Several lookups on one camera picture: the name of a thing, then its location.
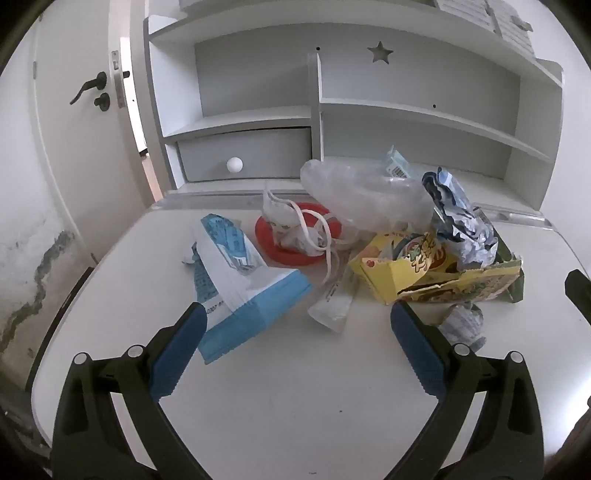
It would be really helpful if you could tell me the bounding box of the blue and white paper packet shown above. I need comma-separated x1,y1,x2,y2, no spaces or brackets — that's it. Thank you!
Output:
181,213,314,365

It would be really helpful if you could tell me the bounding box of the white louvered cabinet door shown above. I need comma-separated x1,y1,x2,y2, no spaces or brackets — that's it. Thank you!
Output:
434,0,536,56

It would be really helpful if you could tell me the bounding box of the small light blue carton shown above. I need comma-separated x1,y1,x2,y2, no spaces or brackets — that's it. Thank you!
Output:
382,145,413,179

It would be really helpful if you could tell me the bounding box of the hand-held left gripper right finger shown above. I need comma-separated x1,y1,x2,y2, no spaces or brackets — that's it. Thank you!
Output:
390,301,546,480

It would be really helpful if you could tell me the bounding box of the black door handle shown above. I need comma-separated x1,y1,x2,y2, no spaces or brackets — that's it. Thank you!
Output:
69,72,108,106

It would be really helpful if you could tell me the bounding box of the crumpled grey paper ball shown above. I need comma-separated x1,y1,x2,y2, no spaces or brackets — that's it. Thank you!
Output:
436,302,487,352

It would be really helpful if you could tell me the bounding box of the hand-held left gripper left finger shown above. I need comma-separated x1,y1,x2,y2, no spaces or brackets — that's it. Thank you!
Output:
50,302,218,480

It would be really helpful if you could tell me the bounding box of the red plastic ring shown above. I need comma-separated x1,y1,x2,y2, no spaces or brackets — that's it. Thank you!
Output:
254,202,345,267

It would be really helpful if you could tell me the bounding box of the white desk shelf unit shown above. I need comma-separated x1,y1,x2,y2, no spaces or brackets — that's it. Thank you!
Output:
143,0,565,214

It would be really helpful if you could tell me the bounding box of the white tube wrapper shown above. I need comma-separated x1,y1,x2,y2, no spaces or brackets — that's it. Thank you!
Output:
307,268,359,333

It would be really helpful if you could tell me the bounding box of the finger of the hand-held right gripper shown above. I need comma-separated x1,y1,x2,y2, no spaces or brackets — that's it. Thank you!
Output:
565,270,591,320

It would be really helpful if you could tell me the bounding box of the flattened green and yellow box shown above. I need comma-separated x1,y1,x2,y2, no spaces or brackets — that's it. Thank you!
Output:
397,231,525,305

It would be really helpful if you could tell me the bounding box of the blue and white foil wrapper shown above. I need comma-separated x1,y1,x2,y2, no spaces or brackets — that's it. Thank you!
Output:
420,167,500,269

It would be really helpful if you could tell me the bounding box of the clear plastic bag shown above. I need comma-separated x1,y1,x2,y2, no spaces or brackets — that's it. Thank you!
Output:
300,159,433,232

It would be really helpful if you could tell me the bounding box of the yellow snack box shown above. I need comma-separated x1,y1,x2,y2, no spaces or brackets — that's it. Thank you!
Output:
348,228,462,305

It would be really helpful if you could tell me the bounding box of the grey drawer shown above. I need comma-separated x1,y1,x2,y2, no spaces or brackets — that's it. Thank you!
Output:
177,127,314,182

